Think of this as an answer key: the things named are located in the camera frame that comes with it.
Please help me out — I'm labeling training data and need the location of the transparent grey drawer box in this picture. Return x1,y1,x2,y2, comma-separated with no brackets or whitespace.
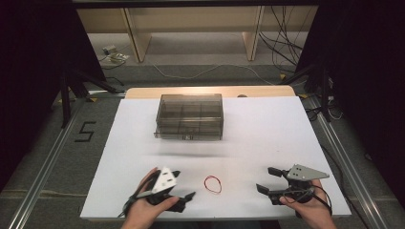
153,93,224,141

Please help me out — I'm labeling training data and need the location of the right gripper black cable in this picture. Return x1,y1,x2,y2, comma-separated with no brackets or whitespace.
282,185,334,218

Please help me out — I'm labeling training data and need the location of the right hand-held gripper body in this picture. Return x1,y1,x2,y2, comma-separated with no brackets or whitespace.
268,163,330,206

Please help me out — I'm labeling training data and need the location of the light wooden shelf unit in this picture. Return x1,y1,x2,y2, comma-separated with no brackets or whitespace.
75,5,319,63

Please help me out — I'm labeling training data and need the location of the bundle of black cables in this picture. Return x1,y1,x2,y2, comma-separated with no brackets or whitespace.
258,5,314,69

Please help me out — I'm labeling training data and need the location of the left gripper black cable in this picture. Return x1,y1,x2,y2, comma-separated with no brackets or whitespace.
117,171,160,219

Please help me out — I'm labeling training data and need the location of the aluminium floor rail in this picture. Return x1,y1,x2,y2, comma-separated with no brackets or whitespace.
304,94,391,229
7,96,88,229

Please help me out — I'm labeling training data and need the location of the black tripod stand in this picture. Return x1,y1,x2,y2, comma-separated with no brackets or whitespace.
58,67,126,129
280,62,334,124

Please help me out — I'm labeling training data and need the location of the red rubber band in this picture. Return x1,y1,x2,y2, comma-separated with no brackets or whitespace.
203,175,223,195

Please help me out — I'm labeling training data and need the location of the person's left hand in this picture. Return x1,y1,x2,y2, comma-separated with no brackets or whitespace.
121,167,181,227

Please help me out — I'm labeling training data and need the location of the person's right hand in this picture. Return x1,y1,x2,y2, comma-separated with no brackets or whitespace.
279,178,333,227

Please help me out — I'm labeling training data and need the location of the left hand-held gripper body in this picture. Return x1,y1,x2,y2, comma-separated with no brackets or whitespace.
137,166,178,206

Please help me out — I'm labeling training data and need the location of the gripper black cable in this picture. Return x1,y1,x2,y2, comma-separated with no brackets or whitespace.
117,171,160,219
282,185,334,218

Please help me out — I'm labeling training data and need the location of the white floor cable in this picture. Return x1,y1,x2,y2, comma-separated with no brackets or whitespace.
152,63,275,87

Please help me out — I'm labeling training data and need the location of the black curtain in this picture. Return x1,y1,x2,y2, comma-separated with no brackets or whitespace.
295,0,405,201
0,0,107,194

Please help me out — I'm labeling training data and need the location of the white power strip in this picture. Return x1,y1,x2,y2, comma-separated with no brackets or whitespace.
107,52,131,65

